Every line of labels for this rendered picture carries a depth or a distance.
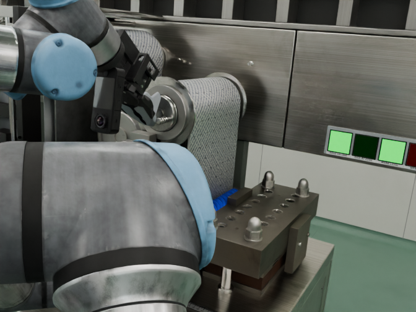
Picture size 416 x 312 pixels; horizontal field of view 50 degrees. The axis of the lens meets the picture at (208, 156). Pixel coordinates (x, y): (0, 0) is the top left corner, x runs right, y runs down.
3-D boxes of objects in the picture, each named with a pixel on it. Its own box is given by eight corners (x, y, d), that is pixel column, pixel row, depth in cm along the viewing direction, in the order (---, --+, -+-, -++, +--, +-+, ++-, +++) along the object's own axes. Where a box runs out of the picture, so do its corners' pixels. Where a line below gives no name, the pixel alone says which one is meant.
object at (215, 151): (182, 220, 97) (187, 137, 92) (230, 192, 117) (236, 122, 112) (184, 221, 97) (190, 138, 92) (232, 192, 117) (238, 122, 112)
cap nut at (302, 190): (293, 195, 116) (294, 178, 114) (297, 191, 119) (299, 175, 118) (306, 198, 114) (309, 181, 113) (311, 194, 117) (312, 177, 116)
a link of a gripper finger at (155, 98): (174, 108, 92) (155, 80, 84) (162, 132, 90) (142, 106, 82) (161, 106, 93) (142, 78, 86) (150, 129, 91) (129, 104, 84)
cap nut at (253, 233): (241, 239, 88) (242, 218, 87) (248, 232, 91) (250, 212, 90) (257, 244, 87) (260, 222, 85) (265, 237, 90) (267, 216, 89)
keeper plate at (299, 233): (283, 271, 101) (290, 226, 98) (297, 254, 110) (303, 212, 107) (294, 275, 100) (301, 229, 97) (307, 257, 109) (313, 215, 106)
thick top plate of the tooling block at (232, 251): (187, 255, 93) (189, 228, 91) (260, 200, 127) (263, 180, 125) (258, 279, 86) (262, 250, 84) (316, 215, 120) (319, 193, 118)
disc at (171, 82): (134, 140, 98) (136, 73, 95) (135, 140, 99) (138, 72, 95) (192, 153, 92) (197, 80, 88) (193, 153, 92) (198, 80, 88)
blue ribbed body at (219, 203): (187, 225, 98) (188, 210, 97) (230, 198, 116) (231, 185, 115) (200, 229, 96) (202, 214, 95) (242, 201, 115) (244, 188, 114)
